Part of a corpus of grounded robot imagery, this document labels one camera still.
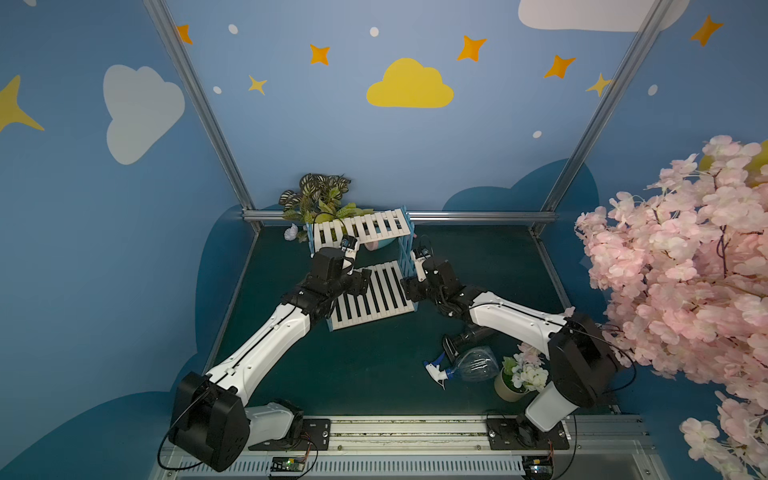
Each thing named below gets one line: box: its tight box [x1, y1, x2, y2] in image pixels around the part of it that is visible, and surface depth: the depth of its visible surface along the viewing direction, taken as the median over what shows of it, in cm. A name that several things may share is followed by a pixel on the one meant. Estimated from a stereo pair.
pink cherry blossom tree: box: [575, 135, 768, 480], surface depth 50 cm
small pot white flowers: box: [494, 343, 549, 403], surface depth 76 cm
